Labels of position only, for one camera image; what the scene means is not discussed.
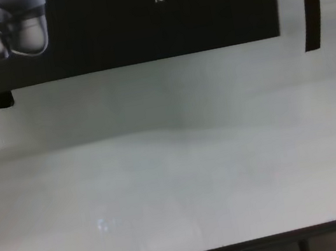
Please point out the black robot print poster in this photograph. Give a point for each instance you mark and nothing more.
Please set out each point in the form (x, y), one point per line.
(138, 24)

